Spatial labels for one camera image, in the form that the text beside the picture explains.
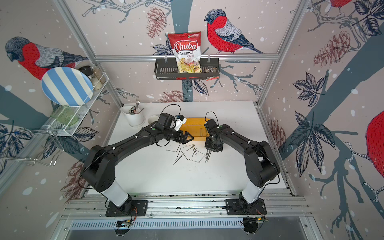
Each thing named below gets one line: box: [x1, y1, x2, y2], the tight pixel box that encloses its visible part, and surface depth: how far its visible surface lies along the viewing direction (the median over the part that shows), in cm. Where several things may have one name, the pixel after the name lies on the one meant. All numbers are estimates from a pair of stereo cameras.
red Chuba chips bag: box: [168, 31, 202, 73], surface depth 83 cm
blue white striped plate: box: [41, 66, 94, 107], surface depth 74 cm
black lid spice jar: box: [78, 65, 103, 90], surface depth 83 cm
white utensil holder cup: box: [120, 105, 144, 127], surface depth 106 cm
